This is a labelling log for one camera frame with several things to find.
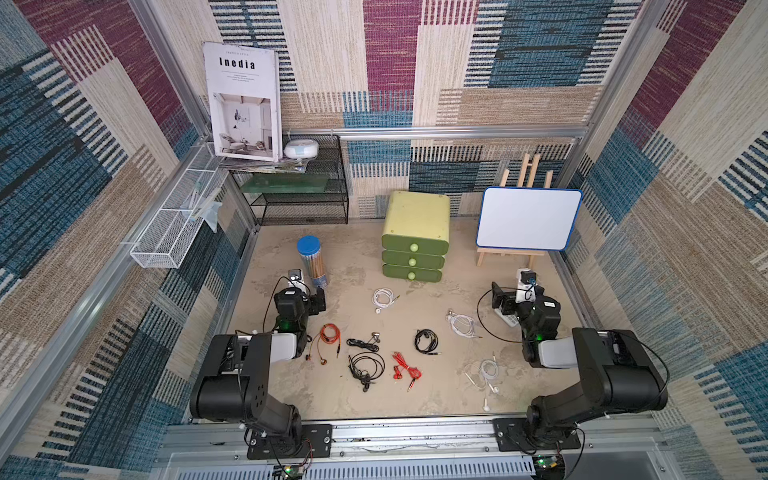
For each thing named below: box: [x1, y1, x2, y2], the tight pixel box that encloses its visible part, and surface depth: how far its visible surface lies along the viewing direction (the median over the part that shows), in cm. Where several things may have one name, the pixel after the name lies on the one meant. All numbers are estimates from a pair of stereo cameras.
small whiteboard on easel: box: [476, 153, 583, 268], surface depth 96 cm
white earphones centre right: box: [445, 308, 483, 339], surface depth 94 cm
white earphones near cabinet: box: [373, 288, 400, 314], surface depth 101 cm
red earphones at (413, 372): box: [392, 352, 423, 392], surface depth 85 cm
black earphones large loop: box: [348, 352, 386, 392], surface depth 87 cm
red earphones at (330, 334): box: [305, 323, 341, 365], surface depth 93 cm
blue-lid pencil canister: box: [296, 235, 328, 288], surface depth 91 cm
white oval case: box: [284, 139, 320, 159], surface depth 89 cm
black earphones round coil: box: [414, 328, 442, 355], surface depth 91 cm
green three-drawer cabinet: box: [381, 190, 450, 283], surface depth 95 cm
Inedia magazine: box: [203, 41, 283, 162], surface depth 79 cm
